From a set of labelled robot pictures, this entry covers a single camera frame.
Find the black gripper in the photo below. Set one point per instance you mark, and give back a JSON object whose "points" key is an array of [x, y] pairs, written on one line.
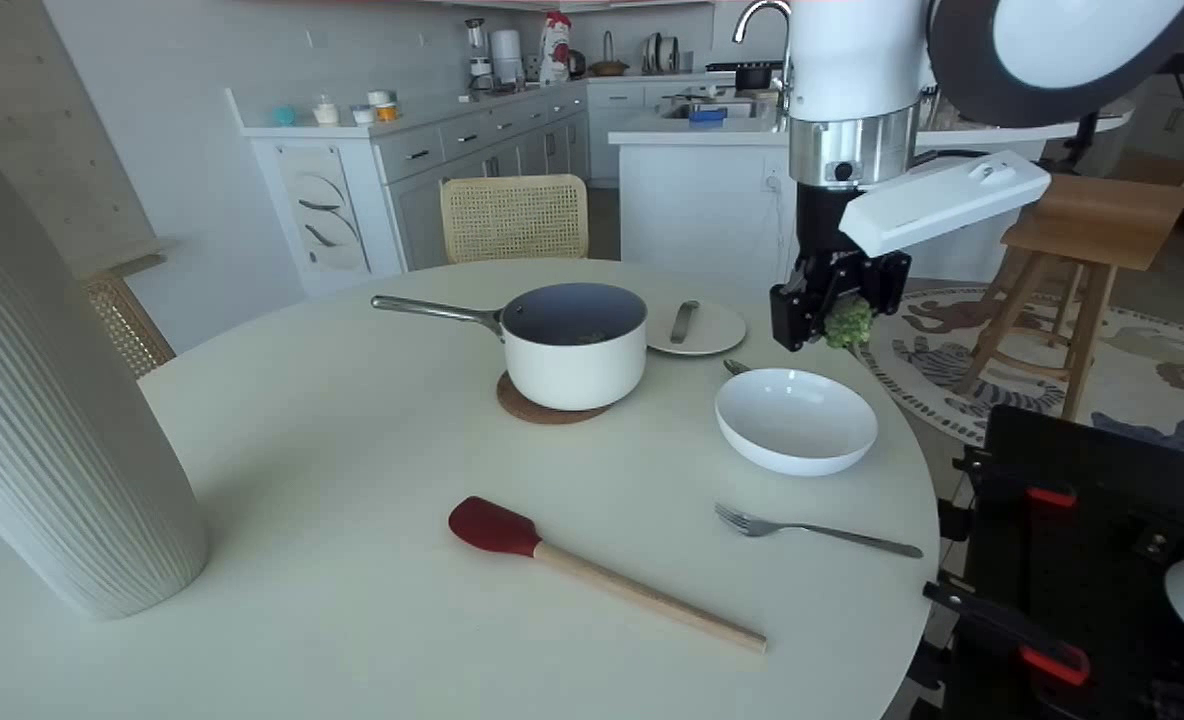
{"points": [[829, 275]]}

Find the green broccoli floret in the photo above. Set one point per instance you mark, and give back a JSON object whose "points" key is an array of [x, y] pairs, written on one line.
{"points": [[851, 324]]}

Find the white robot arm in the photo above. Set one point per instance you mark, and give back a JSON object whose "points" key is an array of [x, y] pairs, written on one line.
{"points": [[859, 74]]}

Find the white ceramic bowl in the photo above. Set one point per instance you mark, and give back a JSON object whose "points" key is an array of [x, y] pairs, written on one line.
{"points": [[794, 422]]}

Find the white kitchen island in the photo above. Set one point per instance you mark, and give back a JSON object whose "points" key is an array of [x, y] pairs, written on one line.
{"points": [[717, 207]]}

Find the round patterned rug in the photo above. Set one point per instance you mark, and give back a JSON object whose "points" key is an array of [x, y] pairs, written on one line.
{"points": [[927, 359]]}

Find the silver fork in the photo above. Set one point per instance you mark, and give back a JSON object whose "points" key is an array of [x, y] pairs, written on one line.
{"points": [[753, 526]]}

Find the wooden bar stool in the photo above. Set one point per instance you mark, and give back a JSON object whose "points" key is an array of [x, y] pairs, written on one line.
{"points": [[1092, 231]]}

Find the red black clamp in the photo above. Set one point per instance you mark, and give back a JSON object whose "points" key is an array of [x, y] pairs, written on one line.
{"points": [[1015, 635], [1003, 488]]}

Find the round cork trivet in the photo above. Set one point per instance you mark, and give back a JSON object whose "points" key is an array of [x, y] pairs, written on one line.
{"points": [[519, 406]]}

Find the white kitchen cabinet counter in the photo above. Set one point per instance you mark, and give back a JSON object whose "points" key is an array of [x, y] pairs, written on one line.
{"points": [[362, 201]]}

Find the tall white ribbed vase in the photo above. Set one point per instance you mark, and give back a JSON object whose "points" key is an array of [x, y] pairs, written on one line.
{"points": [[89, 488]]}

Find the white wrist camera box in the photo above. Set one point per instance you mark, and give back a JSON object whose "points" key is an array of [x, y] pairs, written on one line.
{"points": [[940, 199]]}

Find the white saucepan with steel handle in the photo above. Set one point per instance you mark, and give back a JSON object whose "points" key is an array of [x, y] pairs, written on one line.
{"points": [[567, 344]]}

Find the red spatula wooden handle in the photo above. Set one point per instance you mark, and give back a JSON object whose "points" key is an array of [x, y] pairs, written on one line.
{"points": [[509, 534]]}

